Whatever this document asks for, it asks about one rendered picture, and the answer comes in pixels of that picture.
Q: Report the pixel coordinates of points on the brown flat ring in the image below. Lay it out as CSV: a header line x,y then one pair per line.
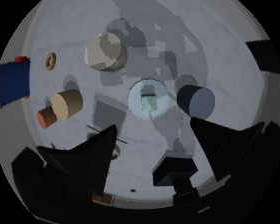
x,y
53,62

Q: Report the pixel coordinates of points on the reddish-brown cylinder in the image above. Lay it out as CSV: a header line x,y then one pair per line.
x,y
47,117

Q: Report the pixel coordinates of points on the light blue round disc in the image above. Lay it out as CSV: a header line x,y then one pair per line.
x,y
148,86

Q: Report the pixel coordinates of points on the tan cylinder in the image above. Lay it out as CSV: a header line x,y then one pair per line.
x,y
67,103

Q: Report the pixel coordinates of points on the dark blue cylinder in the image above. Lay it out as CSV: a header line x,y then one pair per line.
x,y
196,101

